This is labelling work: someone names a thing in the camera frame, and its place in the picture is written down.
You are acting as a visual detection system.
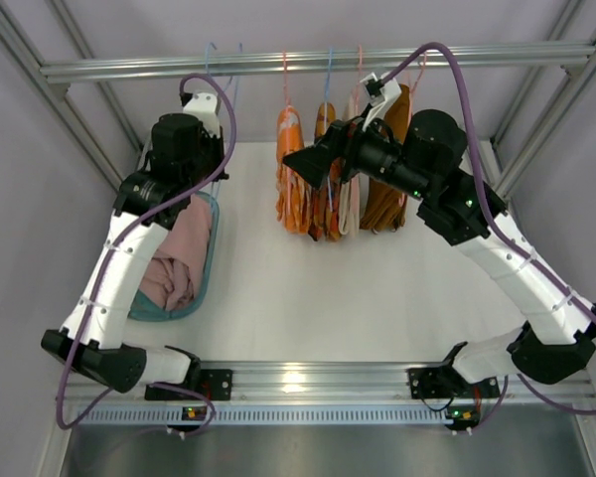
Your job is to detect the blue wire hanger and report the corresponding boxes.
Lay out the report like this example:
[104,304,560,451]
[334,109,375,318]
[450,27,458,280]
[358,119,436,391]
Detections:
[323,47,334,213]
[204,42,244,200]

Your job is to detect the orange white tie-dye trousers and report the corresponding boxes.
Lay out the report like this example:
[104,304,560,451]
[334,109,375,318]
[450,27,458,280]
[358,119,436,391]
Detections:
[275,104,311,235]

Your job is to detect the pink wire hanger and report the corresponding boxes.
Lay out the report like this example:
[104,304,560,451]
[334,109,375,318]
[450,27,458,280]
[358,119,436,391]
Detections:
[281,52,293,217]
[348,45,364,218]
[397,43,429,208]

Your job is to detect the pink trousers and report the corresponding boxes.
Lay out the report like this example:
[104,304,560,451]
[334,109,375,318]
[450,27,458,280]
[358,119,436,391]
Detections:
[139,195,213,312]

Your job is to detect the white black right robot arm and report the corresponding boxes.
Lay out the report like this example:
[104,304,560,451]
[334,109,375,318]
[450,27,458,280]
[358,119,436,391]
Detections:
[282,109,596,385]

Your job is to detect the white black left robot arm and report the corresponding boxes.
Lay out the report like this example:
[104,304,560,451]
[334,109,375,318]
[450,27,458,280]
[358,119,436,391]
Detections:
[41,112,224,393]

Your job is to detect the orange brown patterned trousers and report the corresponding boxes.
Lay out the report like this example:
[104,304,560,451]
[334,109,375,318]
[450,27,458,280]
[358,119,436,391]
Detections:
[308,101,336,241]

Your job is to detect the beige trousers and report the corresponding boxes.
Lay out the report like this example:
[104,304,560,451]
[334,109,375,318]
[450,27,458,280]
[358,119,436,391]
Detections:
[339,92,360,238]

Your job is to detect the teal plastic basket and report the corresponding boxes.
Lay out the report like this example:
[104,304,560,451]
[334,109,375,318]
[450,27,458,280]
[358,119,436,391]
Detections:
[129,193,220,322]

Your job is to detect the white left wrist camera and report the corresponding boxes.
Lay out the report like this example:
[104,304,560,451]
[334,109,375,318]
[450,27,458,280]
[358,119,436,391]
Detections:
[180,90,222,129]

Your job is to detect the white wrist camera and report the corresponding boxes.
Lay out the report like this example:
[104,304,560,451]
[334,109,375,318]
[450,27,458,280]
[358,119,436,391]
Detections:
[180,90,222,129]
[360,73,401,129]

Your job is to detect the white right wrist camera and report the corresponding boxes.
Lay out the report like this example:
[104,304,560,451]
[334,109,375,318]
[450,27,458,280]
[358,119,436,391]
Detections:
[360,73,401,129]

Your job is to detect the aluminium hanging rail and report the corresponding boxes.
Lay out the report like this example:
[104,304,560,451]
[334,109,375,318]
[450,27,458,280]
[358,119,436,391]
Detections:
[43,41,596,82]

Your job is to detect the aluminium right frame strut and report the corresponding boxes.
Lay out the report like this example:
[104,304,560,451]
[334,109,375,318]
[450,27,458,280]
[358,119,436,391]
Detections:
[479,1,596,203]

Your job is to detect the aluminium frame strut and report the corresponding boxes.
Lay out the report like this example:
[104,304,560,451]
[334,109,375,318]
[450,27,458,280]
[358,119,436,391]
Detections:
[479,1,596,203]
[0,1,144,190]

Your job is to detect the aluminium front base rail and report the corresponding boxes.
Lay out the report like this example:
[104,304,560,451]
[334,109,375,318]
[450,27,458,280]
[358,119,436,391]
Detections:
[66,361,596,407]

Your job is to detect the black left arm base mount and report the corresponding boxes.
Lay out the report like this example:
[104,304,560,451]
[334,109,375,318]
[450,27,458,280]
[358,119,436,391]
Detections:
[144,368,233,401]

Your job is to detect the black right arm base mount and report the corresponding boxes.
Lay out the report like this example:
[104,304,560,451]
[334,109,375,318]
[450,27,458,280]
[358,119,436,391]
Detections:
[407,367,503,400]

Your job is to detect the aluminium left frame strut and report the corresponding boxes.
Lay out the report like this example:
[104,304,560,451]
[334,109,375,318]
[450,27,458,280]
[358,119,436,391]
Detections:
[0,1,144,190]

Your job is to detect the grey slotted cable duct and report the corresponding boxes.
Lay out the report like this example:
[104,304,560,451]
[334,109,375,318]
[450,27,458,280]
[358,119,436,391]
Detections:
[81,403,453,426]

